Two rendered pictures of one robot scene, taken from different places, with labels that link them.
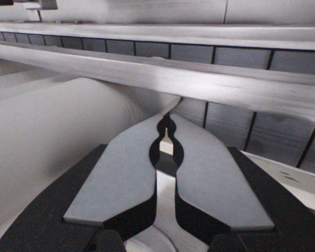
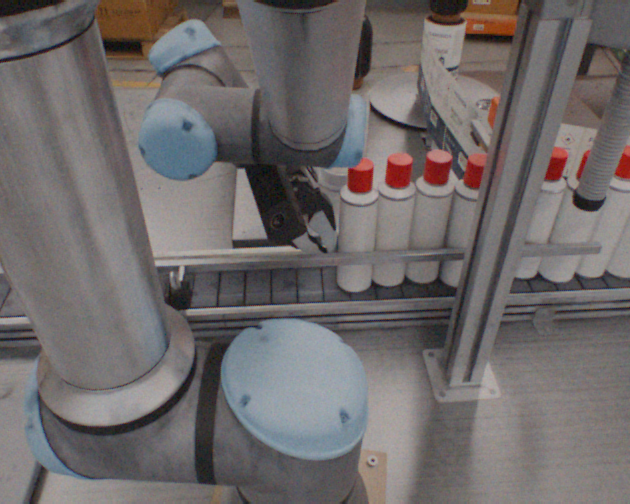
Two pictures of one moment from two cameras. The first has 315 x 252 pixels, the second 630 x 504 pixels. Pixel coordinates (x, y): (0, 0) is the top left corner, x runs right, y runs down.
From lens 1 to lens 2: 70 cm
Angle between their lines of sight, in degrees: 29
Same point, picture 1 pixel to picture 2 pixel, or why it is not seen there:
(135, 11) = (401, 333)
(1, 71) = (450, 243)
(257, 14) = not seen: hidden behind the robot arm
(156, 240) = (337, 183)
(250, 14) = not seen: hidden behind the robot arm
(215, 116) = (315, 275)
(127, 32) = (384, 303)
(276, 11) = not seen: hidden behind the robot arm
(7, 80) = (424, 238)
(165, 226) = (334, 198)
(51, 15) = (512, 327)
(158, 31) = (360, 304)
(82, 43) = (429, 294)
